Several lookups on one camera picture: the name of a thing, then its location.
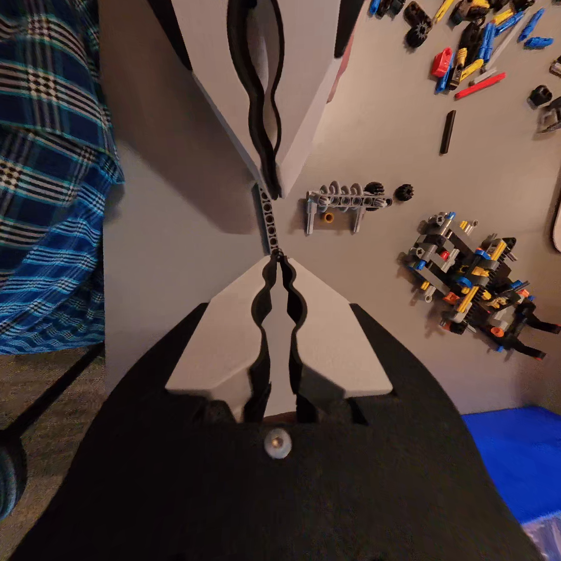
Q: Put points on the beige lamp base board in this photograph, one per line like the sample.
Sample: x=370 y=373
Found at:
x=557 y=232

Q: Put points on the lego car chassis assembly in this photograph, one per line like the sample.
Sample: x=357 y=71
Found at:
x=473 y=280

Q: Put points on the grey lego crankshaft assembly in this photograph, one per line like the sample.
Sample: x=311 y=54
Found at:
x=346 y=201

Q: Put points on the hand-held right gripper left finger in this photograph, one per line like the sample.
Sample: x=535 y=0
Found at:
x=219 y=350

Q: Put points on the blue plastic bin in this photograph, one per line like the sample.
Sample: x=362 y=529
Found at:
x=517 y=460

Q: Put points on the black lego connector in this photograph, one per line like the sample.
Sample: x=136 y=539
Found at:
x=540 y=96

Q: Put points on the black lego pin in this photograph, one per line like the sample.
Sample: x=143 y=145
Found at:
x=277 y=255

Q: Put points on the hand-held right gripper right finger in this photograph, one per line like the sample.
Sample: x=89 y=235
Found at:
x=337 y=350

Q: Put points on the clear plastic bags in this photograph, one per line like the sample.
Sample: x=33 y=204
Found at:
x=543 y=539

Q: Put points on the grey blue lego hub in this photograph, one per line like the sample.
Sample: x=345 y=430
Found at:
x=551 y=116

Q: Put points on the pile of loose lego pieces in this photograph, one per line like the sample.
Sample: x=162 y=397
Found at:
x=473 y=39

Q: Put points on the blue plaid shirt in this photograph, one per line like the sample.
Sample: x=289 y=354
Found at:
x=44 y=197

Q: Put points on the short black lego beam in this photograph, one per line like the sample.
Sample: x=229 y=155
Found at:
x=268 y=219

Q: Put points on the person's left hand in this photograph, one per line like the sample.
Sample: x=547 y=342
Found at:
x=339 y=74

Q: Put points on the small black lego gear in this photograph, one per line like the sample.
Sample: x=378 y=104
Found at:
x=403 y=192

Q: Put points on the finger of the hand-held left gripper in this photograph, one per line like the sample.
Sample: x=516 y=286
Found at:
x=206 y=57
x=307 y=65

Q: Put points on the black lego axle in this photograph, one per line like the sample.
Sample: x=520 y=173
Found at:
x=448 y=131

